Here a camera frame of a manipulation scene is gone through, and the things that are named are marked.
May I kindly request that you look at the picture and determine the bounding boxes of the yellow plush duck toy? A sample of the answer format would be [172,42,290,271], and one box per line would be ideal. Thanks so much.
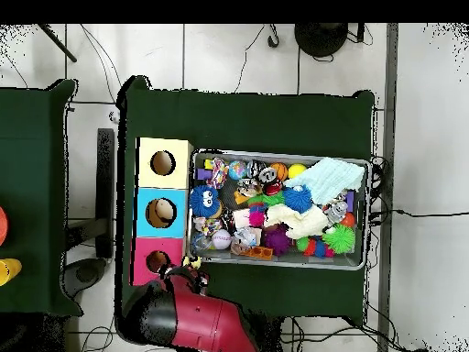
[181,255,203,271]

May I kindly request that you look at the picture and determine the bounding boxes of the wooden box with three holes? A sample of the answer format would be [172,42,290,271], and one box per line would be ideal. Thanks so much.
[129,137,194,288]

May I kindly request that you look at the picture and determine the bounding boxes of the shallow silver mesh bin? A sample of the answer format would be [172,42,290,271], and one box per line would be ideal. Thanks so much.
[186,148,371,271]

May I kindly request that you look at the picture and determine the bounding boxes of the blue spiky ball with eyes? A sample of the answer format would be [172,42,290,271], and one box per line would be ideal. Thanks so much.
[189,183,222,218]

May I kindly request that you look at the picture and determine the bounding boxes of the white baseball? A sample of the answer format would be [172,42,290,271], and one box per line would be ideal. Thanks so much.
[211,229,233,251]

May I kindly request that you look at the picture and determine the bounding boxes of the orange toy basketball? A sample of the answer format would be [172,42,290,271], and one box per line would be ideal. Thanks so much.
[270,161,289,182]

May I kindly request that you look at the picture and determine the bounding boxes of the orange plastic block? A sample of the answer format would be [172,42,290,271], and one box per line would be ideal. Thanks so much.
[247,245,275,260]

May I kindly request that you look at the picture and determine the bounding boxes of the yellow ball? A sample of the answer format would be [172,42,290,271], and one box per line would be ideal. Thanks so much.
[287,163,308,180]

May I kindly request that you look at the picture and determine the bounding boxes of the cream waffle cloth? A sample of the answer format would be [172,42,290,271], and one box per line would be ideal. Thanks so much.
[263,203,330,240]

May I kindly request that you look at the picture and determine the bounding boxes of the dark green tablecloth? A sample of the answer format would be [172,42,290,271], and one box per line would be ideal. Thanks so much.
[0,78,82,316]
[115,74,376,324]

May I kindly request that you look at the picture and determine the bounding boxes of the light blue waffle cloth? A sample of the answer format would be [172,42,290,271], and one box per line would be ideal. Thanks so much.
[283,156,366,205]

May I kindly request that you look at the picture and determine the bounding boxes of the green spiky ball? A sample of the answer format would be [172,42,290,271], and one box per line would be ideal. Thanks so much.
[322,223,356,255]

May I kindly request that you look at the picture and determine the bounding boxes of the black upright panel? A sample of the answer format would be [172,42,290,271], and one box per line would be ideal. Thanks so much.
[95,127,115,259]

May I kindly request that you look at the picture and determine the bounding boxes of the black round stand base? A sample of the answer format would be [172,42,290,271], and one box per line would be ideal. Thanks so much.
[293,23,349,59]

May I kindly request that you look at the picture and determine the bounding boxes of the black rod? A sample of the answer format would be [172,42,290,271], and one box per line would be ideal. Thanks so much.
[37,23,78,63]

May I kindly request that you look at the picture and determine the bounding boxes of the orange plastic bowl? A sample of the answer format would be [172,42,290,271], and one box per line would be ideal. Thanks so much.
[0,205,9,247]

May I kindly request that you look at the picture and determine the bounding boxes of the yellow plastic toy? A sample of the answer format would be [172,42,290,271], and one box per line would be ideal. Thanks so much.
[0,258,23,287]

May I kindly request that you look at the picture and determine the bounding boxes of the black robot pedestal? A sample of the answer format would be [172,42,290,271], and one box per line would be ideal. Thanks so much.
[252,313,285,352]

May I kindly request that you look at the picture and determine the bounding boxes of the black cable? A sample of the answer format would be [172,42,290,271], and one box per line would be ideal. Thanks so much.
[369,207,469,218]

